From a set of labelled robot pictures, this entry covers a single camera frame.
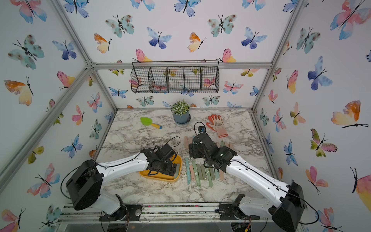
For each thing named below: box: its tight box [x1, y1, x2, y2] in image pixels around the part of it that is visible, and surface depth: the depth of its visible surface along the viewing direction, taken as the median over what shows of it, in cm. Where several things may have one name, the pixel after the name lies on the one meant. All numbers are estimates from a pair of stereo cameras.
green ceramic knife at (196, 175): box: [192, 158, 202, 188], surface depth 88 cm
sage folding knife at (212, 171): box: [208, 167, 216, 181], surface depth 88 cm
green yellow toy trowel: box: [140, 116, 163, 130], surface depth 116 cm
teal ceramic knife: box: [185, 157, 192, 186], surface depth 88 cm
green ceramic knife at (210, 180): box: [205, 167, 213, 188], surface depth 86 cm
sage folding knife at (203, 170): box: [200, 163, 208, 181], surface depth 88 cm
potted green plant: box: [170, 99, 191, 125], surface depth 103 cm
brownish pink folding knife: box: [189, 164, 196, 182], surface depth 88 cm
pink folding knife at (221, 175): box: [219, 169, 225, 181], surface depth 88 cm
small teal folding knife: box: [214, 168, 220, 179], surface depth 88 cm
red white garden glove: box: [205, 114, 229, 138], surface depth 113 cm
